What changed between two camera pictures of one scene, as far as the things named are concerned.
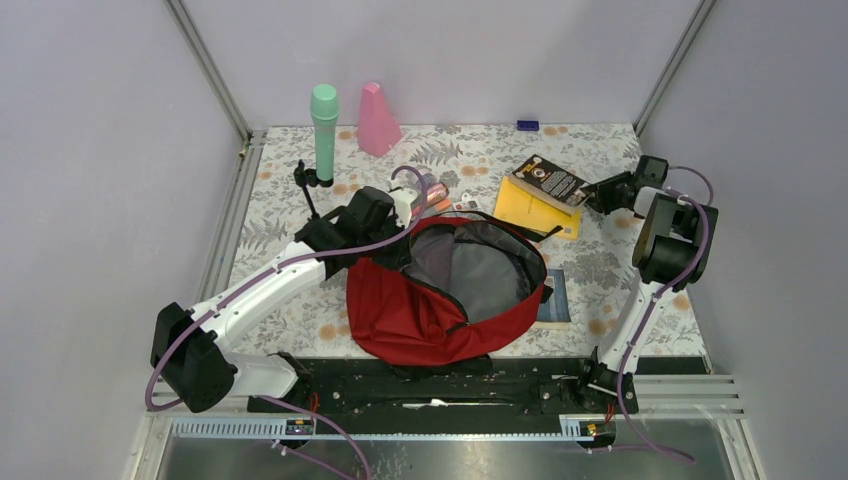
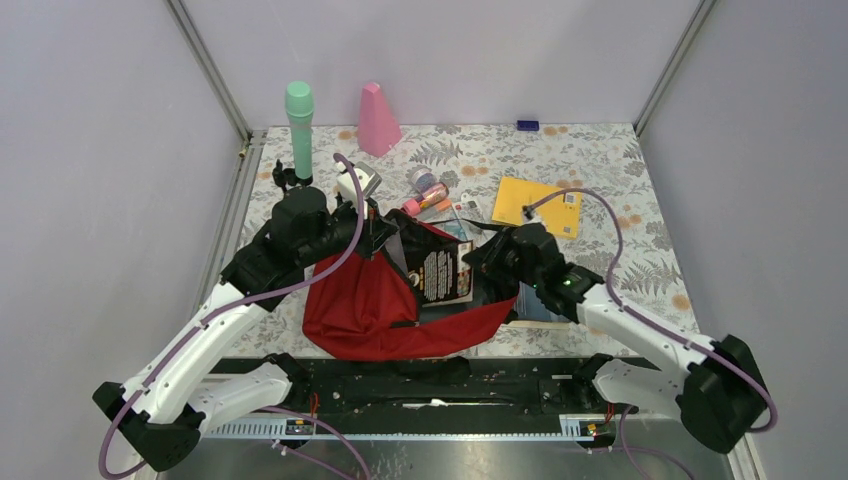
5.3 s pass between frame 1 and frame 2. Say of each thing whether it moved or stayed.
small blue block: stayed
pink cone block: stayed
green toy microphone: moved
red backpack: moved
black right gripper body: moved
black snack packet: moved
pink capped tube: stayed
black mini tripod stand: moved
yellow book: stayed
